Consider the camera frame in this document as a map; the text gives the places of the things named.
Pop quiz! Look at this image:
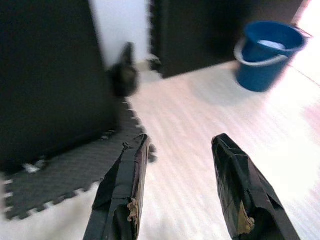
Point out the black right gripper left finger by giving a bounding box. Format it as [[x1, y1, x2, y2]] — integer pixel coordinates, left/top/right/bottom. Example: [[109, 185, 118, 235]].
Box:
[[82, 133, 151, 240]]

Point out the small black object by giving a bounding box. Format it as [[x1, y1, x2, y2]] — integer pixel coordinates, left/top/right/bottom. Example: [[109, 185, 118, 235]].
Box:
[[109, 41, 140, 98]]

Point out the black foam puzzle mat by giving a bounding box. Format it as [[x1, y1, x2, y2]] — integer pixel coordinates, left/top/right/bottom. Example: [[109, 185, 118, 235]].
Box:
[[0, 99, 158, 221], [149, 0, 305, 79]]

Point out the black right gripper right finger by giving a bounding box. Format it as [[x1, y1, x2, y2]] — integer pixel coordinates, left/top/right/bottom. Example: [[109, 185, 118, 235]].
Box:
[[211, 132, 301, 240]]

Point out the blue plastic bucket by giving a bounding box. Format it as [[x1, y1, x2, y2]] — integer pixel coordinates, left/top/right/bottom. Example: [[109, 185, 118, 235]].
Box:
[[233, 20, 309, 93]]

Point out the black cabinet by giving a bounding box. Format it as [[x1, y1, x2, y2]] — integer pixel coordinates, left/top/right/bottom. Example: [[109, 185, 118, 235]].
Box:
[[0, 0, 118, 171]]

